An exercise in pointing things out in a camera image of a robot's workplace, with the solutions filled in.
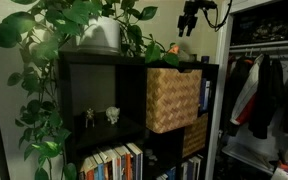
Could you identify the green pothos plant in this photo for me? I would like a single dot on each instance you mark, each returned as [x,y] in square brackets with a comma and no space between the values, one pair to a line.
[40,50]

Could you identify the orange and white book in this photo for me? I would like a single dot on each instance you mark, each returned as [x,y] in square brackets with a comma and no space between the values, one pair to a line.
[125,165]

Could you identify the black cube bookshelf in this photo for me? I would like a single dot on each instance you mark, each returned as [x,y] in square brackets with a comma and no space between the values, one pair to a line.
[130,86]

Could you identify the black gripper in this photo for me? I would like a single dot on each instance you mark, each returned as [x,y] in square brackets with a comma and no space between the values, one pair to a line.
[192,8]

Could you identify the white elephant figurine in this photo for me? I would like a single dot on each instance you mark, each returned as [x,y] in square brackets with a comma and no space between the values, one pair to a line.
[113,115]

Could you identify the white cover book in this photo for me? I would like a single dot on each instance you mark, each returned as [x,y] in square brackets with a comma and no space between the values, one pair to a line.
[135,161]

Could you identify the woven bamboo basket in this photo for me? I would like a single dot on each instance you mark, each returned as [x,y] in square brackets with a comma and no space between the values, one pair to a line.
[195,136]

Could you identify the woven bamboo basket drawer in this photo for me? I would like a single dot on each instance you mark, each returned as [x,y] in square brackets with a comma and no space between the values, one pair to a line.
[172,100]

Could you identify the grey sock with orange toe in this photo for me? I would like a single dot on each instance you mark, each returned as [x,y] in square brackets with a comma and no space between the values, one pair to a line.
[174,50]

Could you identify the blue paperback book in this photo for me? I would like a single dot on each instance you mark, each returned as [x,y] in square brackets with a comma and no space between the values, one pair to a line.
[98,168]

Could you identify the dark jacket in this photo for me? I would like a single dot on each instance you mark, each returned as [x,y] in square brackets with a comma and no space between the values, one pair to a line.
[235,86]

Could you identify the dark patterned box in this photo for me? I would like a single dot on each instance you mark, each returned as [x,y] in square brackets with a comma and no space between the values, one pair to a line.
[264,25]

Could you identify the white plant pot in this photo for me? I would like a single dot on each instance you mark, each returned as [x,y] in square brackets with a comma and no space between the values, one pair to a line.
[100,35]

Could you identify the black jacket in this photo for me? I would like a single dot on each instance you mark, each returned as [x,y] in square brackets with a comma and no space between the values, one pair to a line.
[267,96]

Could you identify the small blue container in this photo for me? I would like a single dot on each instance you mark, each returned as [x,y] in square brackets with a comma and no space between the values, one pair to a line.
[204,59]

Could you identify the brass figurine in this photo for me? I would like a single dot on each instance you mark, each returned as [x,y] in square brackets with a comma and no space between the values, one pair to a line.
[90,117]

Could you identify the white closet shelf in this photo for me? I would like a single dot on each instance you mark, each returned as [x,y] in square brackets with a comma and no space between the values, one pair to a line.
[247,158]

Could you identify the white and red jacket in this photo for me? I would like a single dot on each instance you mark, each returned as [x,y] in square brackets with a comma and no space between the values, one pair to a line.
[247,93]

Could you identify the closet rod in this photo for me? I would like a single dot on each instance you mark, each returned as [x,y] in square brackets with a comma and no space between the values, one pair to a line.
[267,48]

